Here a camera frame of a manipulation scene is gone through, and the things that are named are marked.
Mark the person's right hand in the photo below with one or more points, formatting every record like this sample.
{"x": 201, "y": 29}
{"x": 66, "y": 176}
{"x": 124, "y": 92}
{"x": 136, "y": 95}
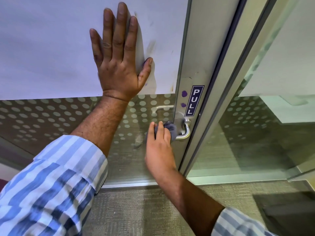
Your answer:
{"x": 158, "y": 152}

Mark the silver aluminium door frame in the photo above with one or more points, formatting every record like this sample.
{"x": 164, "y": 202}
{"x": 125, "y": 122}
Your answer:
{"x": 221, "y": 78}

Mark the person's left forearm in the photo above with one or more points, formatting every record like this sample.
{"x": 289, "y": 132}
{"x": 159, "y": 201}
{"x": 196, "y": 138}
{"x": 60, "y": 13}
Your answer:
{"x": 98, "y": 124}

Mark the glass door with dotted film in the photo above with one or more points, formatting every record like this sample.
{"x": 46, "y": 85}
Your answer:
{"x": 61, "y": 71}

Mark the person's right thumb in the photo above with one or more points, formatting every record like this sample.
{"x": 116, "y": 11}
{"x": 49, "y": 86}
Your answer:
{"x": 150, "y": 132}

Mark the person's left hand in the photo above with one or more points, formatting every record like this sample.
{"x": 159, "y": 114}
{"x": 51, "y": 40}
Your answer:
{"x": 118, "y": 71}

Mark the person's left middle finger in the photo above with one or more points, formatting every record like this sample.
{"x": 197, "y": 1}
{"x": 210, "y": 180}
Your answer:
{"x": 120, "y": 29}

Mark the person's left thumb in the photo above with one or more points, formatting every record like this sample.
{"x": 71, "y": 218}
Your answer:
{"x": 145, "y": 69}

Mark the grey cleaning cloth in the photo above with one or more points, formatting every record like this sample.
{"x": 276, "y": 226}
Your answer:
{"x": 169, "y": 129}

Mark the person's right forearm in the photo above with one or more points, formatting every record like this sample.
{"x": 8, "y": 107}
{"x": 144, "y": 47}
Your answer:
{"x": 189, "y": 196}

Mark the person's left little finger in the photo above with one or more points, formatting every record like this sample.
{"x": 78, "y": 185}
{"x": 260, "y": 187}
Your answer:
{"x": 96, "y": 45}

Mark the glass side panel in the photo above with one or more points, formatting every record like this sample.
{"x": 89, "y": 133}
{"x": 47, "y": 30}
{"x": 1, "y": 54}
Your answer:
{"x": 265, "y": 115}

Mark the dark blue door sign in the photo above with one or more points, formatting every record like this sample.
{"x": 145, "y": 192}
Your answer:
{"x": 194, "y": 100}

